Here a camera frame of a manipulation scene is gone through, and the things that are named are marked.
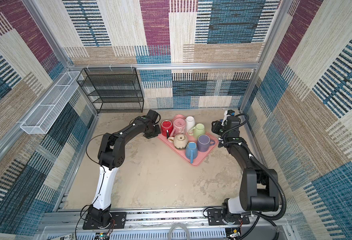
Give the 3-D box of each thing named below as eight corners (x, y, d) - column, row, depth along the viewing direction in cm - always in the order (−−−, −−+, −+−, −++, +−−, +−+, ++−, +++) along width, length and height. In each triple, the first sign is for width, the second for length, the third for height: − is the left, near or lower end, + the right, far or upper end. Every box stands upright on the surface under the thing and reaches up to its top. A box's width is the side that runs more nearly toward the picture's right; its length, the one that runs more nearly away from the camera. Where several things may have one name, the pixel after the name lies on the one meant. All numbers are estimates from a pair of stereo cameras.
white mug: (185, 134, 109) (186, 125, 100) (185, 126, 114) (186, 116, 105) (194, 134, 109) (195, 125, 100) (193, 126, 114) (194, 116, 105)
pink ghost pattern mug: (171, 138, 105) (170, 128, 96) (172, 124, 113) (171, 114, 104) (185, 138, 105) (186, 128, 96) (185, 124, 113) (185, 114, 104)
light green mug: (195, 141, 103) (196, 133, 96) (188, 134, 107) (189, 125, 100) (204, 136, 106) (206, 128, 98) (197, 129, 110) (199, 120, 103)
